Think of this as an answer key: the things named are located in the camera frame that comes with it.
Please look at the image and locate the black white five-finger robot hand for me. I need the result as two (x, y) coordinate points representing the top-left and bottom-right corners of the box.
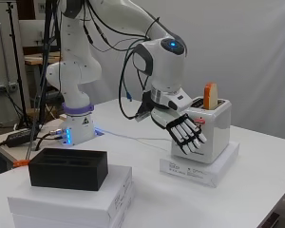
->
(150, 88), (208, 156)

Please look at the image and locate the bread slice with orange crust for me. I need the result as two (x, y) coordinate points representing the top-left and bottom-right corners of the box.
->
(202, 83), (219, 110)

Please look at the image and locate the steel white toaster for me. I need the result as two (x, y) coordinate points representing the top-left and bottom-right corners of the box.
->
(170, 97), (233, 164)

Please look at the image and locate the white flat box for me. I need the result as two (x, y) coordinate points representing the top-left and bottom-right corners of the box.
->
(11, 184), (136, 228)
(159, 141), (240, 188)
(8, 164), (133, 227)

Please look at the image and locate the white hanging sheet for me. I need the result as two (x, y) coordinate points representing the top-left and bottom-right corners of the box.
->
(85, 0), (285, 142)

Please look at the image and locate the black foam block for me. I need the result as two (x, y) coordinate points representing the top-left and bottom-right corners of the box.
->
(28, 147), (109, 192)

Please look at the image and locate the wooden desk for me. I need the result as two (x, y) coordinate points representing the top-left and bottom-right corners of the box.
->
(23, 51), (63, 67)

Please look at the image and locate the black power adapter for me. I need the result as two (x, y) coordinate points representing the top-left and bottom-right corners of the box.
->
(5, 127), (39, 148)

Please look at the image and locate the orange clamp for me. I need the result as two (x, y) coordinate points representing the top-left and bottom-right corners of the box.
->
(12, 159), (31, 168)

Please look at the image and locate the black tripod stand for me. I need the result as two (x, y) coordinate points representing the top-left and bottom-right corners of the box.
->
(4, 0), (32, 129)

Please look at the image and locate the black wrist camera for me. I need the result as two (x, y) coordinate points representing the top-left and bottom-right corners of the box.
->
(135, 90), (155, 123)

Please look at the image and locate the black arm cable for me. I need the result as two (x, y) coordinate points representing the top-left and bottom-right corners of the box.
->
(82, 0), (162, 122)

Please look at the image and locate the thin white cable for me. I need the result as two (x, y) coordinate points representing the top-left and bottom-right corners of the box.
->
(94, 127), (174, 153)

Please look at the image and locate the black camera mast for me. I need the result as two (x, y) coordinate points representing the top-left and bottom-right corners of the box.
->
(24, 0), (62, 160)

